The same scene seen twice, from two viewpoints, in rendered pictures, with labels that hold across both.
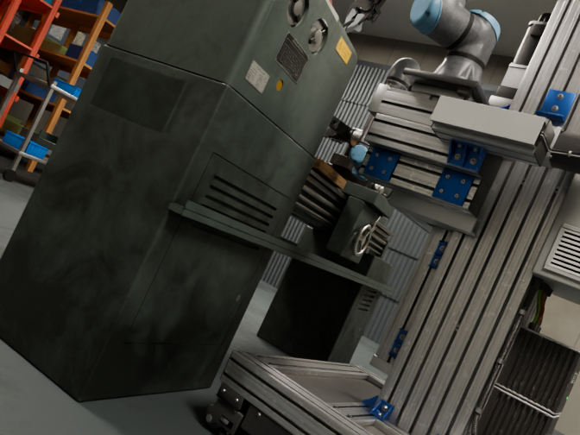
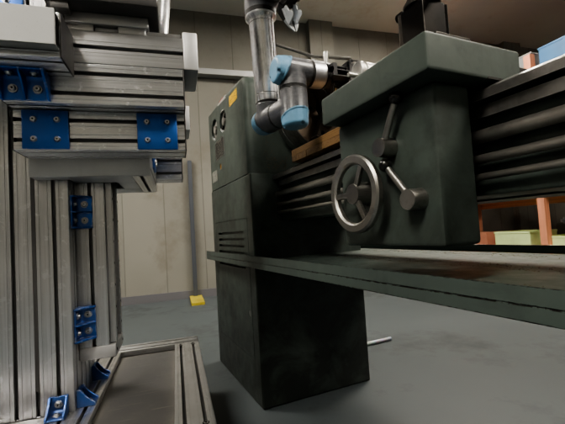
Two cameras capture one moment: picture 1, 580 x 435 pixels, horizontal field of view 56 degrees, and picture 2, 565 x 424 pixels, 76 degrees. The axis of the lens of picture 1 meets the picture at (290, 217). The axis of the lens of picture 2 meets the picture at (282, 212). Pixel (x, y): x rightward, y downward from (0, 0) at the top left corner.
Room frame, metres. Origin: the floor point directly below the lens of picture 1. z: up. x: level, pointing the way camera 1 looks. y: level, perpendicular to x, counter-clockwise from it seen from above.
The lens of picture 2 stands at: (2.77, -1.00, 0.64)
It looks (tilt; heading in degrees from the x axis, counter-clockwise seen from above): 3 degrees up; 127
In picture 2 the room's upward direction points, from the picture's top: 4 degrees counter-clockwise
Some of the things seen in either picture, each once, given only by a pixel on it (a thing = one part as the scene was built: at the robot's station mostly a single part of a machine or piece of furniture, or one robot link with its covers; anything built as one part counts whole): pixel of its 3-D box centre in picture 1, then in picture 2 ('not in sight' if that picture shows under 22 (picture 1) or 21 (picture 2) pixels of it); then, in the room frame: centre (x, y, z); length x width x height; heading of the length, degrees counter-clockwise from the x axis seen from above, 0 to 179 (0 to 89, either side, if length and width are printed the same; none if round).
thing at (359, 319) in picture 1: (326, 299); not in sight; (3.13, -0.39, 0.34); 0.44 x 0.40 x 0.68; 62
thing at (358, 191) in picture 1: (336, 187); (463, 100); (2.63, -0.14, 0.90); 0.53 x 0.30 x 0.06; 62
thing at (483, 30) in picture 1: (473, 39); not in sight; (1.56, -0.27, 1.33); 0.13 x 0.12 x 0.14; 109
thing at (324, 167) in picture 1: (297, 161); (363, 148); (2.29, 0.07, 0.89); 0.36 x 0.30 x 0.04; 62
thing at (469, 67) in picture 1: (458, 77); not in sight; (1.56, -0.27, 1.21); 0.15 x 0.15 x 0.10
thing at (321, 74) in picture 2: (358, 137); (316, 73); (2.25, -0.12, 1.08); 0.08 x 0.05 x 0.08; 152
